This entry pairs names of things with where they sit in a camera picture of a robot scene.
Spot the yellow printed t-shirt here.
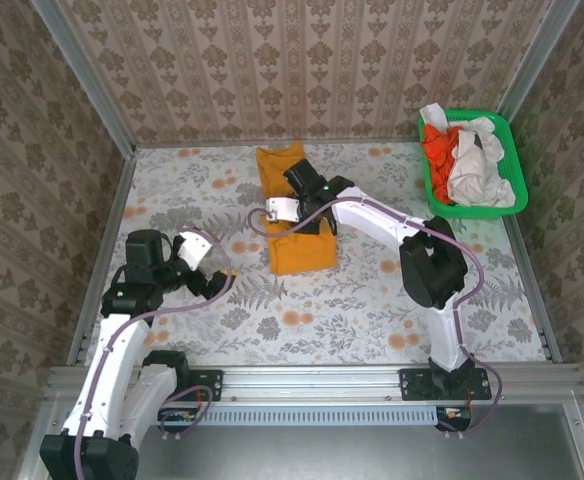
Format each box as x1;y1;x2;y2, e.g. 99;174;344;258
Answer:
255;140;338;276

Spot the floral patterned table cover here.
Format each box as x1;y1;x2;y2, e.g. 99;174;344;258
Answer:
84;142;548;366

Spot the orange crumpled garment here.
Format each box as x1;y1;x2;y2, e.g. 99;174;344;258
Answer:
420;123;466;206

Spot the white crumpled cloth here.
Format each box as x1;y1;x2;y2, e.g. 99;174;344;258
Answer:
418;102;448;131

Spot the white t-shirt with dark print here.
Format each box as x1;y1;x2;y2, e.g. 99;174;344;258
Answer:
445;117;517;207

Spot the green plastic basket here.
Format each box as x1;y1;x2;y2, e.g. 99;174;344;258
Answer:
417;108;530;217

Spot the aluminium frame rail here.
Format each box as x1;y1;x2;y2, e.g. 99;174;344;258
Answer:
46;363;584;404

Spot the grey slotted cable duct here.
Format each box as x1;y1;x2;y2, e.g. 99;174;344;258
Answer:
156;404;441;427

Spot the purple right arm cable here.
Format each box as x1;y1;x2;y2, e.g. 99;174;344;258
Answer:
246;197;504;441

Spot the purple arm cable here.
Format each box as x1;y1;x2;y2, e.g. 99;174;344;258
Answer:
71;227;234;480
246;197;504;441

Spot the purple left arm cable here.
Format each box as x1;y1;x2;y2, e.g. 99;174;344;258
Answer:
71;227;234;480

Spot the grey metal base plate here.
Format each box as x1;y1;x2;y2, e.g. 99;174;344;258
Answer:
14;402;584;480

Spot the aluminium frame post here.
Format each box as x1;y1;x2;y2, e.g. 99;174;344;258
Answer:
496;0;584;121
30;0;138;157

